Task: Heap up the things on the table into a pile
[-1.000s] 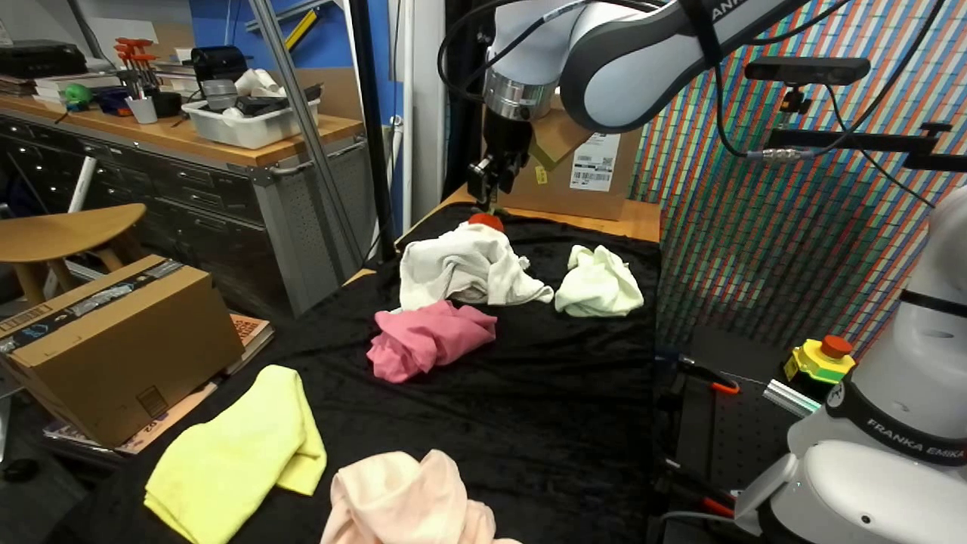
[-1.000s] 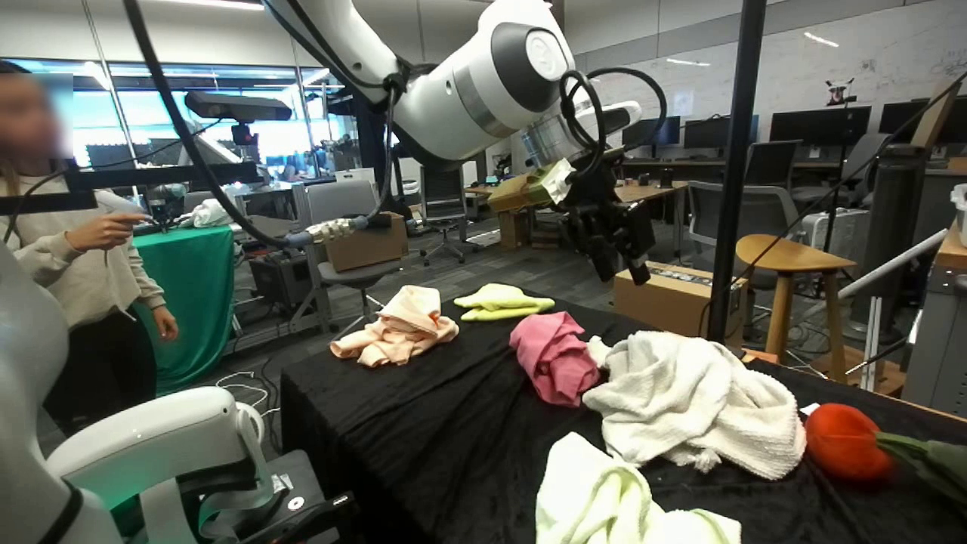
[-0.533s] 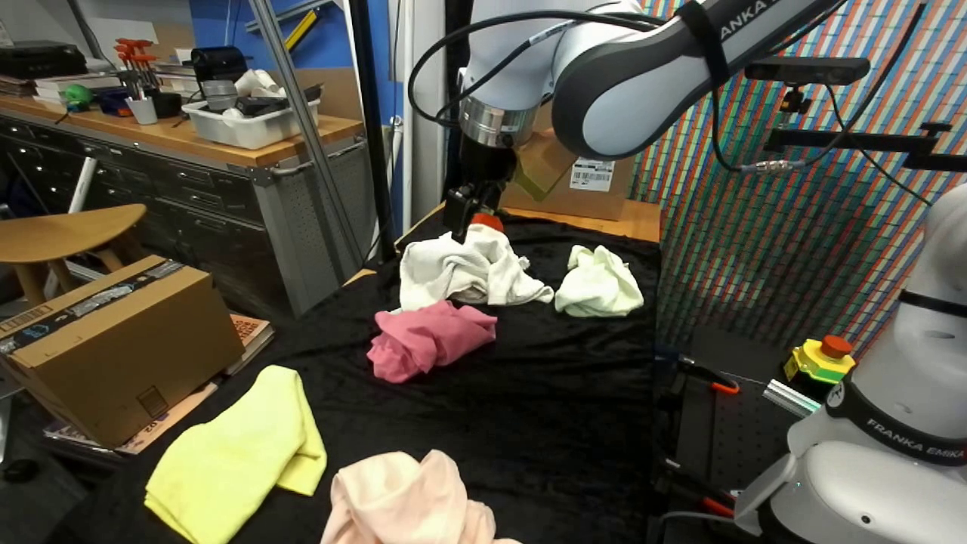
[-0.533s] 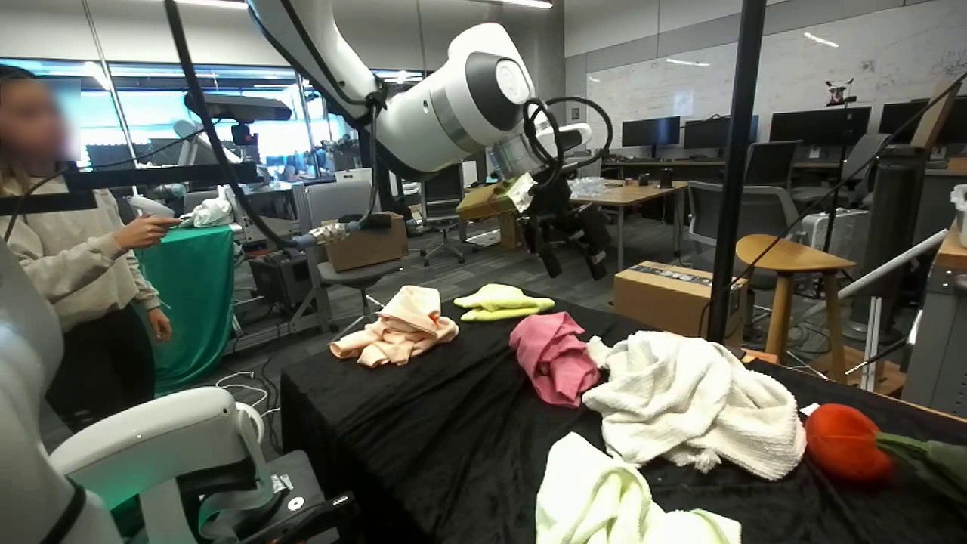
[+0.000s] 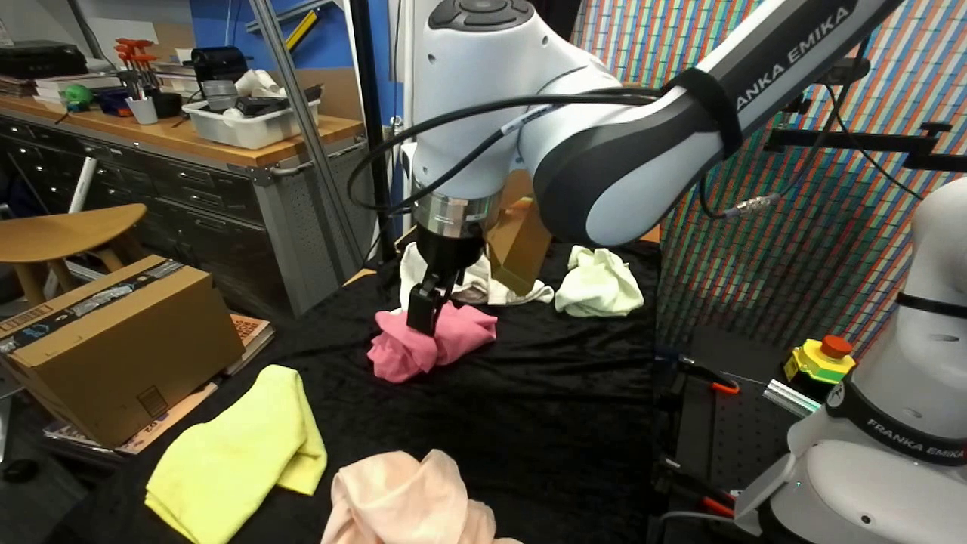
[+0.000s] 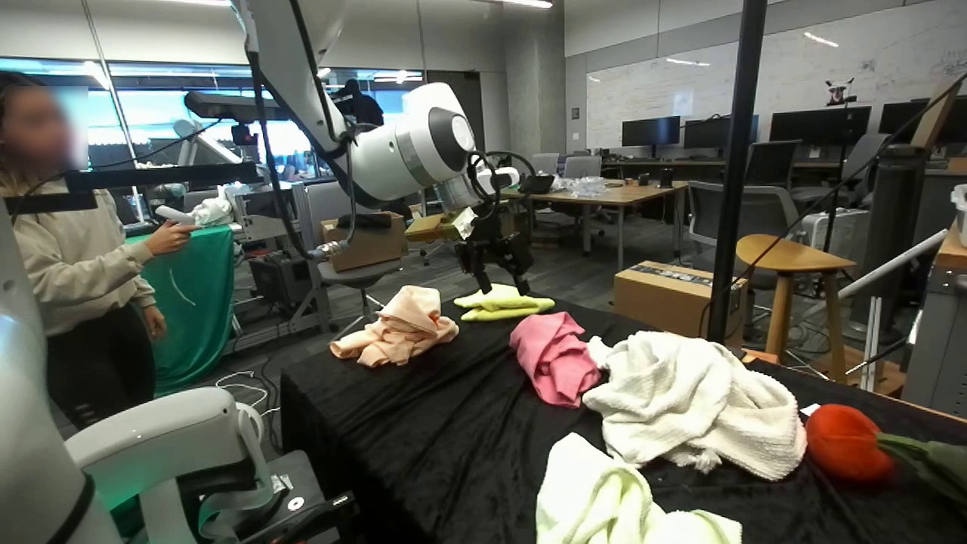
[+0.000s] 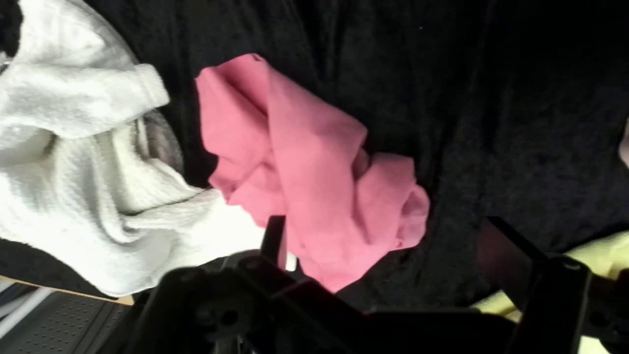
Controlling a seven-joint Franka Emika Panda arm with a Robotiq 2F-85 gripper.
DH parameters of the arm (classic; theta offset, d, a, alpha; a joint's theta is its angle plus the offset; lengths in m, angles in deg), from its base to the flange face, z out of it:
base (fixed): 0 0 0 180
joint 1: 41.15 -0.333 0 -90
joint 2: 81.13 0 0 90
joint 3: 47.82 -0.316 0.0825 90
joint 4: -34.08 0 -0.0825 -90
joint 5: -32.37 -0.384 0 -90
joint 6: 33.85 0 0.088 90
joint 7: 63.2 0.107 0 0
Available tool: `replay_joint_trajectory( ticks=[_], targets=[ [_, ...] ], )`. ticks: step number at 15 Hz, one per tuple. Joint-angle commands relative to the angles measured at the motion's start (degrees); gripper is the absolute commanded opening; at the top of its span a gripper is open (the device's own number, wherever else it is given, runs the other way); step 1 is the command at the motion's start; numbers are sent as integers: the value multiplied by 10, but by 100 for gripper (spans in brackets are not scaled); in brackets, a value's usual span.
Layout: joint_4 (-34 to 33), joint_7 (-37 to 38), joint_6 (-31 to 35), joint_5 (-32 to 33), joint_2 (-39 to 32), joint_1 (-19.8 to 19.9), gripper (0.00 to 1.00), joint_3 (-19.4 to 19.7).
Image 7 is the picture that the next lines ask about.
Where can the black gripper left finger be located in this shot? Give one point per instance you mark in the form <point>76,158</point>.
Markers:
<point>218,307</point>

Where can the black velvet tablecloth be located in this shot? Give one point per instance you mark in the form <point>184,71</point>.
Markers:
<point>493,99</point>

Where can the large white waffle towel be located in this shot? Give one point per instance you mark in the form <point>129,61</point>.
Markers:
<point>100,217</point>

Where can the yellow cloth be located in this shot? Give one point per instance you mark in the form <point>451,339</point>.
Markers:
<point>607,256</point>

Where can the white cloth with grey patch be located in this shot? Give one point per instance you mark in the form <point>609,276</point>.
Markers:
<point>72,91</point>

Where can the pink cloth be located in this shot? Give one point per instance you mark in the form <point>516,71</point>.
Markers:
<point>296,164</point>

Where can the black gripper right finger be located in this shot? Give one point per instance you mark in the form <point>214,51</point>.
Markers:
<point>554,301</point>

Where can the peach cloth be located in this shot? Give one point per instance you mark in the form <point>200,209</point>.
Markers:
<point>626,144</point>

